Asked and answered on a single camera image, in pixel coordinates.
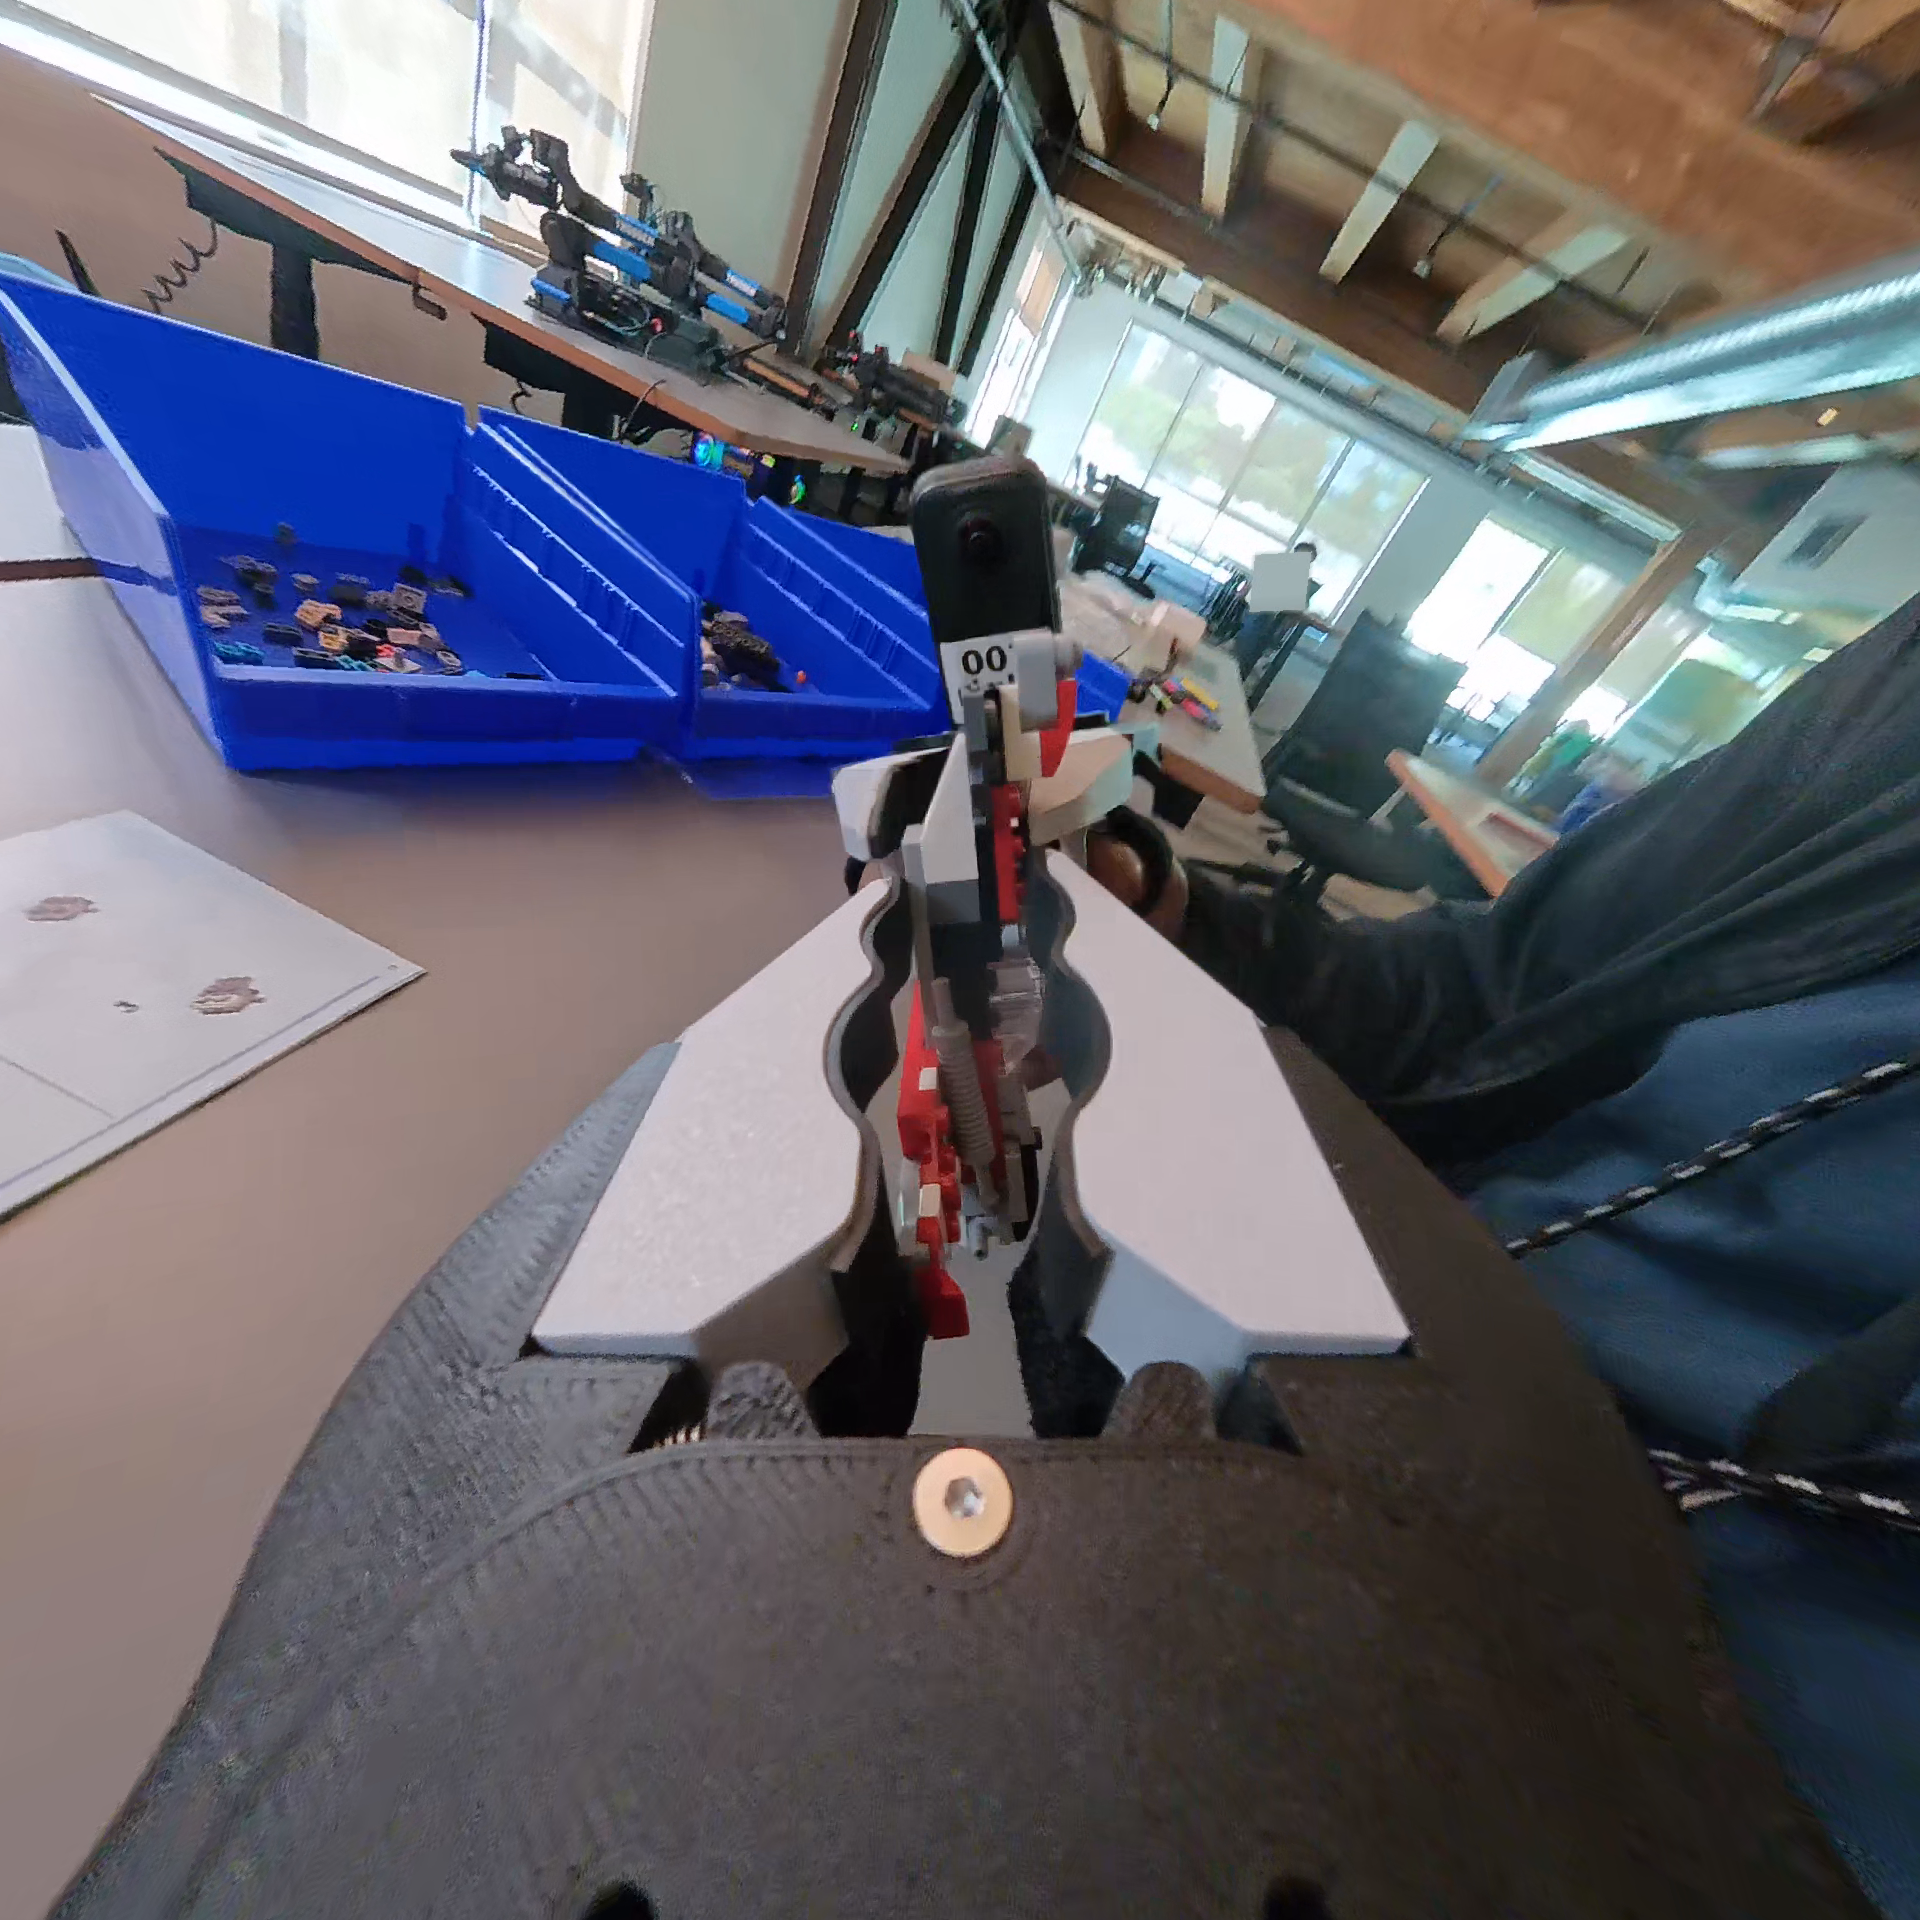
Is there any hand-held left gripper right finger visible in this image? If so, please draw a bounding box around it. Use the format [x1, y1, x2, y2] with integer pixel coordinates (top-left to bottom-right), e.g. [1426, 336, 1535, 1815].
[1025, 855, 1413, 1392]

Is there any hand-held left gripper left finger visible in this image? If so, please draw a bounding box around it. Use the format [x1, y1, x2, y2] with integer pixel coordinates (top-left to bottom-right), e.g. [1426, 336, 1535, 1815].
[527, 877, 910, 1368]

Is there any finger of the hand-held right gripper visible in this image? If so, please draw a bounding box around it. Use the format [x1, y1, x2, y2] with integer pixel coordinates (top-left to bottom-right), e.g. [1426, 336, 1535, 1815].
[831, 748, 962, 876]
[1056, 719, 1191, 842]

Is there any red and grey toy plane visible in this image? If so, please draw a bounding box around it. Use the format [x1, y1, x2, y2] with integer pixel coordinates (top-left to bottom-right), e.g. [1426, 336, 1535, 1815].
[896, 632, 1086, 1344]

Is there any person's right forearm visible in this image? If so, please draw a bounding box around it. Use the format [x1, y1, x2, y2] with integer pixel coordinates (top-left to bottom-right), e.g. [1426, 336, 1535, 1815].
[1177, 593, 1920, 1149]

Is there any grey desk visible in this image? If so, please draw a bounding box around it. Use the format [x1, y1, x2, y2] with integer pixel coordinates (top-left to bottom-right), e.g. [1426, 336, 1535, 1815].
[0, 568, 1292, 1771]

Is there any person's right hand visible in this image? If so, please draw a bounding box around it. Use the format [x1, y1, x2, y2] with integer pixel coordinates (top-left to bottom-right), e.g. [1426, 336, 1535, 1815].
[1082, 816, 1192, 932]

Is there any grey table with wood edge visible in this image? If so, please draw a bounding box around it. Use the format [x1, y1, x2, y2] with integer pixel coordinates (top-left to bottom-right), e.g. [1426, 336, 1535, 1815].
[1072, 593, 1272, 819]

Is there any black and grey brick pile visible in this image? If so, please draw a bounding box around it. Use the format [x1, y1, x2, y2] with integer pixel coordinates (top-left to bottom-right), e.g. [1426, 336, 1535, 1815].
[696, 599, 816, 699]

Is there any black office chair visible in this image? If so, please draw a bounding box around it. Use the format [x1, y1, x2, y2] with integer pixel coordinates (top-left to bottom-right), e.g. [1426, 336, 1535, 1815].
[1256, 609, 1469, 905]

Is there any open instruction booklet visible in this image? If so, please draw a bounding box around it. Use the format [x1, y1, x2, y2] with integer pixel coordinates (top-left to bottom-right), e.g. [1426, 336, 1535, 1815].
[0, 809, 430, 1225]

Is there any tan and grey brick pile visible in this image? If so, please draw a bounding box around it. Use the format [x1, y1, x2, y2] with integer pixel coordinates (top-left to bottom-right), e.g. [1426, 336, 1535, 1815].
[192, 517, 470, 682]

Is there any black white speckled cord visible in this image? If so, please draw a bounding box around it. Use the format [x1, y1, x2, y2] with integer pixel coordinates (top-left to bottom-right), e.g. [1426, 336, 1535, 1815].
[1640, 1444, 1920, 1536]
[1503, 1053, 1920, 1260]

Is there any black shoulder strap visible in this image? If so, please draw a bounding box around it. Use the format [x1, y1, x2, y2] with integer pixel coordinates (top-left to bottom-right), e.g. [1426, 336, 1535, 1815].
[1745, 1306, 1920, 1479]

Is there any silver air duct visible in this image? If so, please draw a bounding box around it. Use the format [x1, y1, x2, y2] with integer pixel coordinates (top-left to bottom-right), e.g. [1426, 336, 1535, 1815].
[1463, 251, 1920, 455]

